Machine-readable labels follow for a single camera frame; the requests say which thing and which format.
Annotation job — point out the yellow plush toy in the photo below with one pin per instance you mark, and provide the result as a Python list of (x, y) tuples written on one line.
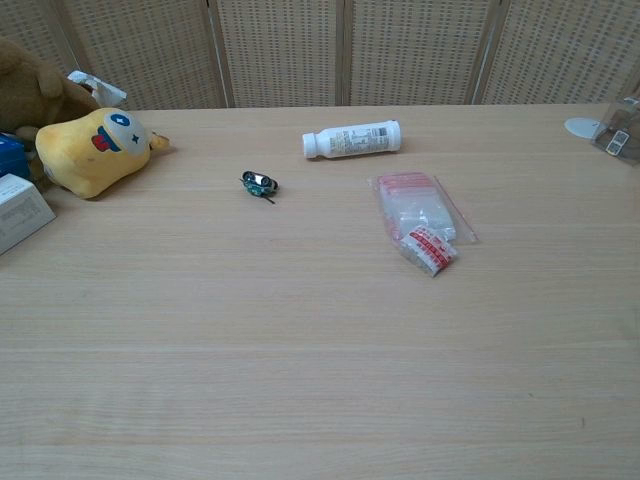
[(92, 152)]

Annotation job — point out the clear zip bag red print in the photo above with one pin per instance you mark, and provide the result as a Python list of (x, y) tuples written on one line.
[(419, 215)]

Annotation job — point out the brown plush bear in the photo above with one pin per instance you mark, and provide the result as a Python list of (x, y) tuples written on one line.
[(35, 92)]

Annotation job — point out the white plastic bottle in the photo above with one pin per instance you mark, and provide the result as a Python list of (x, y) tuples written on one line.
[(350, 139)]

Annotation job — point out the clear plastic box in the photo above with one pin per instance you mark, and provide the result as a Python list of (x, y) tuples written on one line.
[(619, 131)]

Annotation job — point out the white cardboard box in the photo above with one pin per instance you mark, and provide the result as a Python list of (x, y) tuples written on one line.
[(20, 210)]

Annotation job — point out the white round disc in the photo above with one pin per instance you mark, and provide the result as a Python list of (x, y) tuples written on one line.
[(581, 127)]

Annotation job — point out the wooden lattice folding screen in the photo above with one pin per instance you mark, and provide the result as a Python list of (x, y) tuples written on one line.
[(320, 52)]

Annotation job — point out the crumpled white wrapper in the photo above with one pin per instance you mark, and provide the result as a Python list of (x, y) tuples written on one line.
[(97, 87)]

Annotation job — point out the blue box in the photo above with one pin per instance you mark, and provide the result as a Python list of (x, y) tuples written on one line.
[(11, 157)]

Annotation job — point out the small green circuit sensor module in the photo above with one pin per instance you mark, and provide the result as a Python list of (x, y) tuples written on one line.
[(258, 185)]

